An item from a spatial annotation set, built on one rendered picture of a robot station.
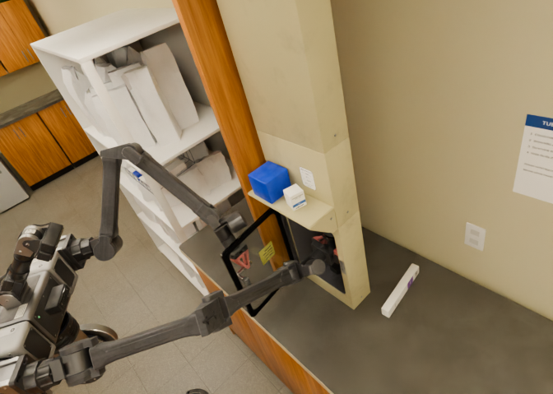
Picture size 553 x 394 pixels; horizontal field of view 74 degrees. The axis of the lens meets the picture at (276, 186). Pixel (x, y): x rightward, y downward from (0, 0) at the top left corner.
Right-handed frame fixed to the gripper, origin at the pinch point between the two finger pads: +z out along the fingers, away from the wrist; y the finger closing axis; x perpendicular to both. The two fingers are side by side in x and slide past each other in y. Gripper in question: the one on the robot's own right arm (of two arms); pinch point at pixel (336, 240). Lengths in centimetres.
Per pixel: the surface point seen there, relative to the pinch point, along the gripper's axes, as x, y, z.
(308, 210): -33.7, -8.6, -15.9
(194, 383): 117, 77, -78
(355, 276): 5.6, -14.3, -6.4
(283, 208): -33.7, -1.0, -20.1
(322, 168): -48, -13, -10
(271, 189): -39.4, 3.9, -19.6
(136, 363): 116, 123, -101
